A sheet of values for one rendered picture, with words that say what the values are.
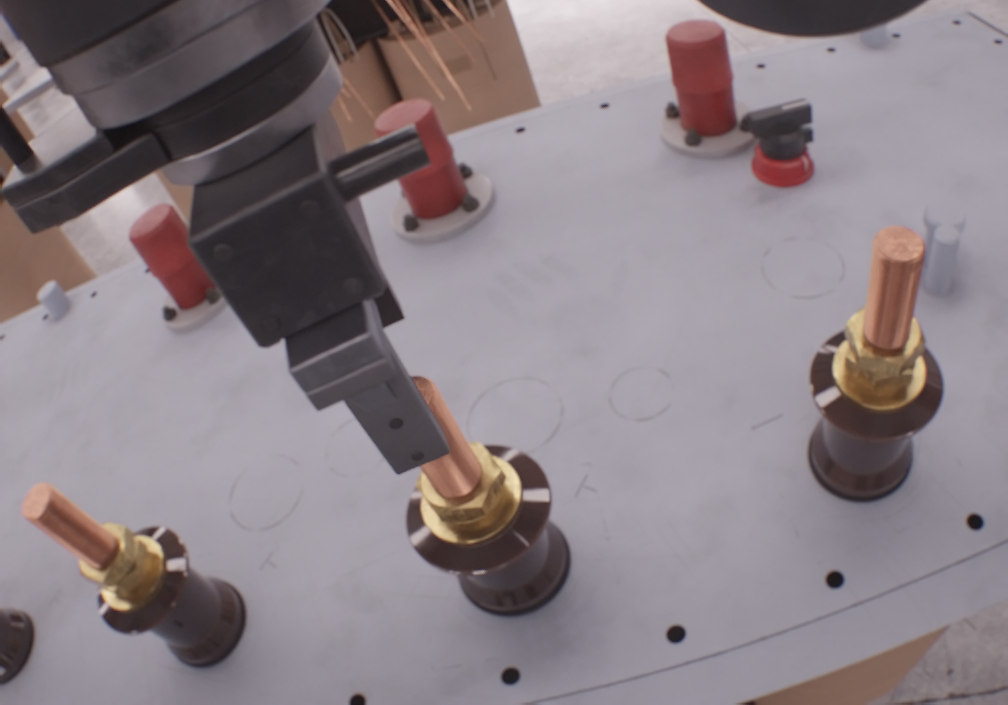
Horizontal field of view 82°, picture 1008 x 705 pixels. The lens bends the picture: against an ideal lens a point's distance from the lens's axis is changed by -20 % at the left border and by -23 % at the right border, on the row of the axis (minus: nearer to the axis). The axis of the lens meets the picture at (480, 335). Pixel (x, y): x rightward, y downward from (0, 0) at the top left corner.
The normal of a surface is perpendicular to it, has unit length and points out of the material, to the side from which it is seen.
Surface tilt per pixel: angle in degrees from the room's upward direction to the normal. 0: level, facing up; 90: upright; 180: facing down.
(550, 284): 0
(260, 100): 90
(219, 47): 90
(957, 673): 0
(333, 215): 90
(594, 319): 0
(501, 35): 90
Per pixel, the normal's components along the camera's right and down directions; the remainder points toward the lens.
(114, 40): 0.05, 0.71
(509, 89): 0.66, 0.39
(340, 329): -0.29, -0.66
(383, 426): 0.29, 0.63
